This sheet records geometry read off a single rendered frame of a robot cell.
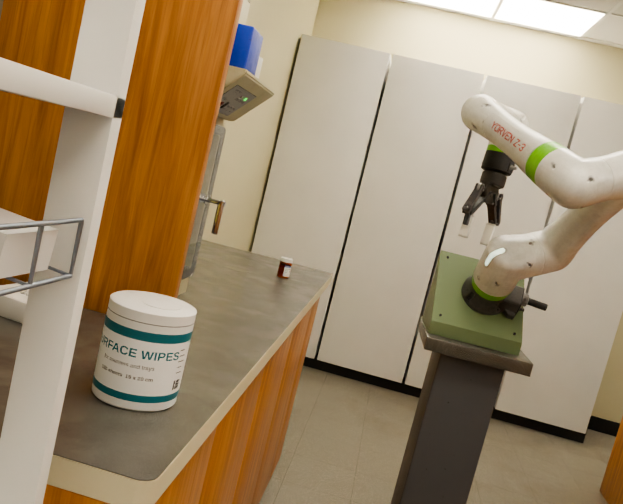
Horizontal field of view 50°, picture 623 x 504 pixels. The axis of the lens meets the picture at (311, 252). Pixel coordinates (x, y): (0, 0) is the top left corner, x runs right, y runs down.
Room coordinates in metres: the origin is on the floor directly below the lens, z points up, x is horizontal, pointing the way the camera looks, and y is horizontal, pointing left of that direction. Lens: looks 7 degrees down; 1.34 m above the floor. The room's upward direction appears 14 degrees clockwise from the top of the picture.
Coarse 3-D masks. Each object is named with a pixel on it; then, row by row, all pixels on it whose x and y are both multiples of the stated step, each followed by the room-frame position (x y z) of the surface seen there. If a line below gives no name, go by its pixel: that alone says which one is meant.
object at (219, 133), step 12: (216, 132) 1.69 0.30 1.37; (216, 144) 1.72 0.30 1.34; (216, 156) 1.74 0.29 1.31; (216, 168) 1.76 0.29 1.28; (204, 180) 1.68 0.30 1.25; (204, 192) 1.70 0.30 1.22; (204, 204) 1.73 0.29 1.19; (204, 216) 1.75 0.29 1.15; (192, 240) 1.69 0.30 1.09; (192, 252) 1.72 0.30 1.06; (192, 264) 1.74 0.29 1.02
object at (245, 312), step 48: (192, 288) 1.84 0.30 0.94; (240, 288) 2.01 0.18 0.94; (288, 288) 2.20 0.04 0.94; (0, 336) 1.11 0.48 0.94; (96, 336) 1.23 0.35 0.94; (192, 336) 1.38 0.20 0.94; (240, 336) 1.47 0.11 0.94; (0, 384) 0.92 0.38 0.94; (192, 384) 1.10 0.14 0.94; (240, 384) 1.18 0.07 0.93; (0, 432) 0.78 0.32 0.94; (96, 432) 0.84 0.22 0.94; (144, 432) 0.88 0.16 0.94; (192, 432) 0.91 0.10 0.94; (48, 480) 0.76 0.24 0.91; (96, 480) 0.75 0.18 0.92; (144, 480) 0.75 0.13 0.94
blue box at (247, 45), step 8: (240, 24) 1.47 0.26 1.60; (240, 32) 1.47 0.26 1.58; (248, 32) 1.46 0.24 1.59; (256, 32) 1.49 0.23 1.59; (240, 40) 1.46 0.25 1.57; (248, 40) 1.46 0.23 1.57; (256, 40) 1.50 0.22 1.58; (240, 48) 1.46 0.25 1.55; (248, 48) 1.46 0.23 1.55; (256, 48) 1.52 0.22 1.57; (232, 56) 1.47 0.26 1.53; (240, 56) 1.46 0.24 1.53; (248, 56) 1.47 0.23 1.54; (256, 56) 1.53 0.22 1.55; (232, 64) 1.47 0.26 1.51; (240, 64) 1.46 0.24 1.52; (248, 64) 1.48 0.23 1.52; (256, 64) 1.55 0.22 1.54
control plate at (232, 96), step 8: (232, 88) 1.49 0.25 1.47; (240, 88) 1.53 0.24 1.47; (224, 96) 1.51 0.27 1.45; (232, 96) 1.55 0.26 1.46; (240, 96) 1.59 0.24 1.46; (248, 96) 1.63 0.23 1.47; (232, 104) 1.61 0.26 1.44; (240, 104) 1.65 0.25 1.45; (224, 112) 1.64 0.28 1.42; (232, 112) 1.68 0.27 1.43
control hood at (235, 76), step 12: (228, 72) 1.46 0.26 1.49; (240, 72) 1.45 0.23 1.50; (228, 84) 1.46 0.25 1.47; (240, 84) 1.50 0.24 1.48; (252, 84) 1.56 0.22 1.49; (264, 84) 1.64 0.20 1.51; (264, 96) 1.72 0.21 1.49; (240, 108) 1.69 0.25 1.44; (252, 108) 1.76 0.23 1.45; (228, 120) 1.77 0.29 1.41
